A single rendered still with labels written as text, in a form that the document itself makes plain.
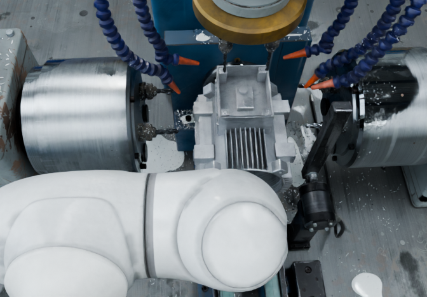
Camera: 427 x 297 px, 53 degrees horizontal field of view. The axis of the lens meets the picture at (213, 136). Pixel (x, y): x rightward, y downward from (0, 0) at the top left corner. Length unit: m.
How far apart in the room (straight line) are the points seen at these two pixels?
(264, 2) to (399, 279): 0.72
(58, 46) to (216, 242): 1.13
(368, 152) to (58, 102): 0.59
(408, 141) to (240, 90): 0.33
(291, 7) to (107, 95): 0.35
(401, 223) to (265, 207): 0.82
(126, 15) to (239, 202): 1.15
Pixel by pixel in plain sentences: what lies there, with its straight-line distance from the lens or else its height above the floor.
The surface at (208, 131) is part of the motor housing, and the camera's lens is 0.84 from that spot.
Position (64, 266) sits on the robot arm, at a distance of 0.37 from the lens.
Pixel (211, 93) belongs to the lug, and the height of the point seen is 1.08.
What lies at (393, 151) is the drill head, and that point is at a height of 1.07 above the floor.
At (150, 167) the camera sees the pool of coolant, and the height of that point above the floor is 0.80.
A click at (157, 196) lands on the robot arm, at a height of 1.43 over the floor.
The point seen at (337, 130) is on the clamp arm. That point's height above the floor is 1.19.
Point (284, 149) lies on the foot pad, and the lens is 0.83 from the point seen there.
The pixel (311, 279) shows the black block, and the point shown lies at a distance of 0.98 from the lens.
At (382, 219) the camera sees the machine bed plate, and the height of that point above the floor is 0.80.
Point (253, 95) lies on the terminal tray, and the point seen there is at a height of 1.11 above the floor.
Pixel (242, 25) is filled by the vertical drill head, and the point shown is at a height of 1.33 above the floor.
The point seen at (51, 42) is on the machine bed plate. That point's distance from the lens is 1.42.
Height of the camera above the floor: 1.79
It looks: 60 degrees down
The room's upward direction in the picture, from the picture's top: 1 degrees clockwise
